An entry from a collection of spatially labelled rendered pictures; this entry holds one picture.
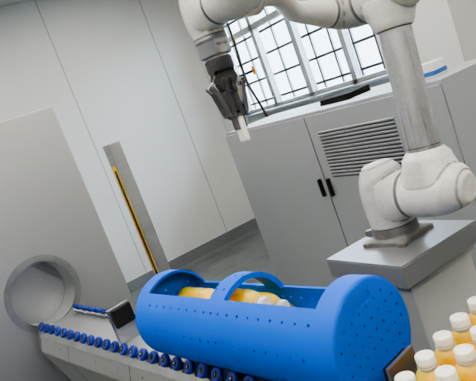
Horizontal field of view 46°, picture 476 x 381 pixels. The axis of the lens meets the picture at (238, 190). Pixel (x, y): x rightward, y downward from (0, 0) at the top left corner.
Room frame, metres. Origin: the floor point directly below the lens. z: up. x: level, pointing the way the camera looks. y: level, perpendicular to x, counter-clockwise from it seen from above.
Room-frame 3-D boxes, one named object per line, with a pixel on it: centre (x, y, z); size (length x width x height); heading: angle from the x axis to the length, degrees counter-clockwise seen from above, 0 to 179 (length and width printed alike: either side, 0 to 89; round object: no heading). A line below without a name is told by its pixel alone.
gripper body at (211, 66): (1.53, -0.07, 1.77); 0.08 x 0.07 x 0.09; 125
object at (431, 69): (2.93, -1.12, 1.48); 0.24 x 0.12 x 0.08; 36
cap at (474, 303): (1.14, -0.41, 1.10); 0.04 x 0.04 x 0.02
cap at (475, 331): (1.02, -0.35, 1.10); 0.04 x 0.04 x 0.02
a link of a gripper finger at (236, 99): (1.54, -0.08, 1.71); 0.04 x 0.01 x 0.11; 35
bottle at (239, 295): (1.51, 0.10, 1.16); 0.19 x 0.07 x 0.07; 38
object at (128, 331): (2.18, 0.62, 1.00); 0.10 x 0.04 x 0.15; 128
